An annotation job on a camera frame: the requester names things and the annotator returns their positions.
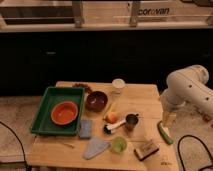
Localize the yellow banana piece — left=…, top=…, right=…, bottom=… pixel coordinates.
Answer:
left=108, top=102, right=117, bottom=114

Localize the black cable left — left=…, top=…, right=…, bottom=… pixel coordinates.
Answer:
left=0, top=121, right=32, bottom=171

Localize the brown dried item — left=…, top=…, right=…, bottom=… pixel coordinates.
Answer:
left=72, top=83, right=92, bottom=94

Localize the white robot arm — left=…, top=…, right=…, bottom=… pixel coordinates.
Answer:
left=160, top=65, right=213, bottom=126

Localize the orange fruit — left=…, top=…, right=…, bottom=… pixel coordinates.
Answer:
left=106, top=112, right=118, bottom=124

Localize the blue grey sponge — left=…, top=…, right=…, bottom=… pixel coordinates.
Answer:
left=79, top=120, right=92, bottom=139

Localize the black cable right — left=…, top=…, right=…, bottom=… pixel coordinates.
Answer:
left=177, top=134, right=213, bottom=171

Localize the white paper cup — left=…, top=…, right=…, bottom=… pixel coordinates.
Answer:
left=112, top=78, right=125, bottom=94

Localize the green pepper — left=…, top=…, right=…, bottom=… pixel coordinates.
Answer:
left=157, top=121, right=173, bottom=145

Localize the small green cup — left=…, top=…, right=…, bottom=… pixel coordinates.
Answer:
left=111, top=137, right=127, bottom=154

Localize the green plastic tray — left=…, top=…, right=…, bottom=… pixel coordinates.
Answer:
left=31, top=87, right=85, bottom=136

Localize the metal measuring cup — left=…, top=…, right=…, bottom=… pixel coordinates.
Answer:
left=125, top=114, right=139, bottom=131

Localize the wooden block eraser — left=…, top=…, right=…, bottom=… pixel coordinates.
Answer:
left=134, top=140, right=159, bottom=161

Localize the black white brush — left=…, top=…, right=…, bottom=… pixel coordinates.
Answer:
left=103, top=120, right=125, bottom=135

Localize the grey folded cloth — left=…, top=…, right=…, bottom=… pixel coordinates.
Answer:
left=83, top=137, right=110, bottom=160

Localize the orange bowl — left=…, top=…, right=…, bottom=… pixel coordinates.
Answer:
left=50, top=101, right=78, bottom=126

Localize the black cable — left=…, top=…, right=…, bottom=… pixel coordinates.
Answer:
left=0, top=121, right=32, bottom=171
left=177, top=134, right=213, bottom=171

